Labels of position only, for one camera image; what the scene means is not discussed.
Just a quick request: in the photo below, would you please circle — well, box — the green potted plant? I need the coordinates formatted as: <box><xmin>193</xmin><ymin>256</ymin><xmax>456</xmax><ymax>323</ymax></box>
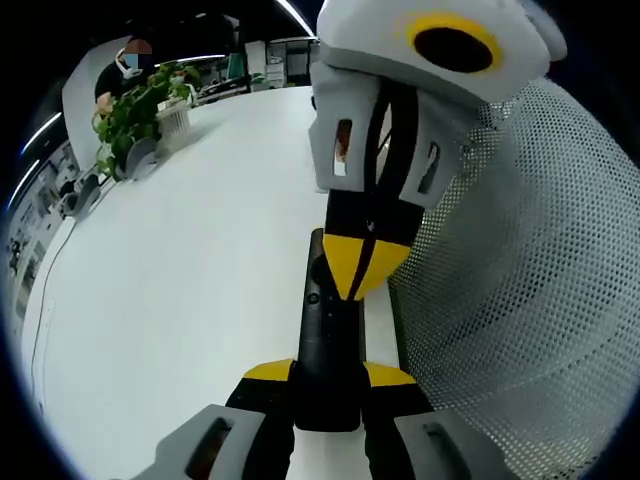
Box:
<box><xmin>92</xmin><ymin>62</ymin><xmax>204</xmax><ymax>181</ymax></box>

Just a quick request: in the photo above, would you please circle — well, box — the white ribbed plant pot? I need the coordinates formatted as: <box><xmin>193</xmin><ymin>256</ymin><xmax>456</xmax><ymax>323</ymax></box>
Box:
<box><xmin>154</xmin><ymin>99</ymin><xmax>194</xmax><ymax>142</ymax></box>

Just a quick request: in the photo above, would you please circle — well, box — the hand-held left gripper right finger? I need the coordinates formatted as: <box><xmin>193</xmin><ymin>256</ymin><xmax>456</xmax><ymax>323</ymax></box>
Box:
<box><xmin>359</xmin><ymin>362</ymin><xmax>506</xmax><ymax>480</ymax></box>

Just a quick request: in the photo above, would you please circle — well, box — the black remote control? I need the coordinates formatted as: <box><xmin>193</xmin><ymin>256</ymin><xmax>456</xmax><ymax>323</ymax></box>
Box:
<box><xmin>293</xmin><ymin>227</ymin><xmax>366</xmax><ymax>432</ymax></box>

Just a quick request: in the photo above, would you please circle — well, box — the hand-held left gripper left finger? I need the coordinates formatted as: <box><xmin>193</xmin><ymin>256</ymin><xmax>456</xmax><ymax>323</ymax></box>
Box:
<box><xmin>154</xmin><ymin>357</ymin><xmax>301</xmax><ymax>480</ymax></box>

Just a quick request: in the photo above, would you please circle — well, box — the white mesh basket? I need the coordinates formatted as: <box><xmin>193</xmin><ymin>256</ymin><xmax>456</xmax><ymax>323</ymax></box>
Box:
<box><xmin>387</xmin><ymin>79</ymin><xmax>640</xmax><ymax>480</ymax></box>

